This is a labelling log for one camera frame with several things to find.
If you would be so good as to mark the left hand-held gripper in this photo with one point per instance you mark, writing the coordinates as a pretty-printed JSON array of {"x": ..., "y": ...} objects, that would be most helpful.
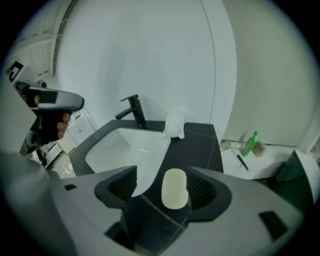
[{"x": 47, "y": 125}]

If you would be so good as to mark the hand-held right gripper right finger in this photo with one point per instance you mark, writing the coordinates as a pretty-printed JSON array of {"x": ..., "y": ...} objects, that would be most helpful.
[{"x": 240, "y": 225}]

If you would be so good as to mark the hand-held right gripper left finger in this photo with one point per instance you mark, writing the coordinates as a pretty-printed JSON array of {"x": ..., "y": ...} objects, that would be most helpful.
[{"x": 75, "y": 212}]

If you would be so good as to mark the cream bar of soap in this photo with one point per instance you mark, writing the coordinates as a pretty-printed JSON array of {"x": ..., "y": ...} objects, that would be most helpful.
[{"x": 174, "y": 188}]

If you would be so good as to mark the person's left hand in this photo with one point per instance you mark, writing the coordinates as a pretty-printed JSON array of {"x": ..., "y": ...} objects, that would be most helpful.
[{"x": 62, "y": 126}]

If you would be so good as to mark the black pen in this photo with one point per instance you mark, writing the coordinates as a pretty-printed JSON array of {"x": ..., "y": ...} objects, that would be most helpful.
[{"x": 243, "y": 162}]

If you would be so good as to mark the brown round brush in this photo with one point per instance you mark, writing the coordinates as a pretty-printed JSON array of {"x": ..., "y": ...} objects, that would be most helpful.
[{"x": 260, "y": 150}]

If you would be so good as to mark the white sink basin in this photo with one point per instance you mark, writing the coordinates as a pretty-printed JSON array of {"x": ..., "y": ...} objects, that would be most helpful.
[{"x": 125, "y": 152}]

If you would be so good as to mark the green plastic bottle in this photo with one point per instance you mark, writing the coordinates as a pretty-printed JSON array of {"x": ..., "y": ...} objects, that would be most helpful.
[{"x": 250, "y": 146}]

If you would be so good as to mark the clear glass jar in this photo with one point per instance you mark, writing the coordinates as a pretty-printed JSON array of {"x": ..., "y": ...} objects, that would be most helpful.
[{"x": 232, "y": 145}]

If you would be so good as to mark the black faucet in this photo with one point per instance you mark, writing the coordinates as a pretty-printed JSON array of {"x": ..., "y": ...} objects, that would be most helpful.
[{"x": 136, "y": 112}]

